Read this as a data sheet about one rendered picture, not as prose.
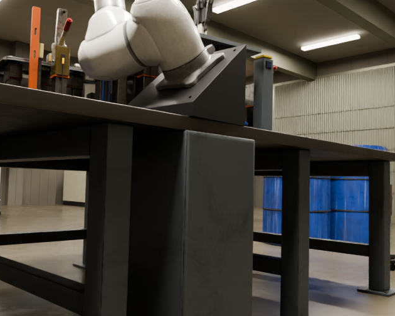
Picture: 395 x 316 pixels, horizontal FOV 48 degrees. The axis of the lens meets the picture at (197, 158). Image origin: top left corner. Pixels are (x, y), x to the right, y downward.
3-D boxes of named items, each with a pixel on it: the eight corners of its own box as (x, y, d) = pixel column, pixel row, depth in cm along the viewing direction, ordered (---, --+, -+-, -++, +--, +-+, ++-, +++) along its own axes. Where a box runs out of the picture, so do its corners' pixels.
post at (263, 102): (262, 149, 224) (264, 63, 226) (273, 148, 217) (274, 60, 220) (251, 148, 219) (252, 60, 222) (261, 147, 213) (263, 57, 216)
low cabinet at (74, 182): (125, 203, 1126) (126, 172, 1131) (184, 208, 974) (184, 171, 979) (62, 204, 1004) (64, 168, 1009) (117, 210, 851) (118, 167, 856)
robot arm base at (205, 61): (234, 49, 142) (227, 33, 139) (191, 87, 131) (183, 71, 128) (196, 56, 155) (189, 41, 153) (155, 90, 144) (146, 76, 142)
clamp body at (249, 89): (253, 153, 244) (254, 87, 246) (268, 152, 234) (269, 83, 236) (243, 152, 240) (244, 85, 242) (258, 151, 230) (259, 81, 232)
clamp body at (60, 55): (62, 136, 183) (66, 52, 185) (70, 135, 175) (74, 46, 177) (46, 135, 179) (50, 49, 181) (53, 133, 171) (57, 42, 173)
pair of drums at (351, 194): (401, 244, 427) (401, 147, 432) (313, 252, 354) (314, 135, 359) (334, 235, 490) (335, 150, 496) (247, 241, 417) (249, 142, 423)
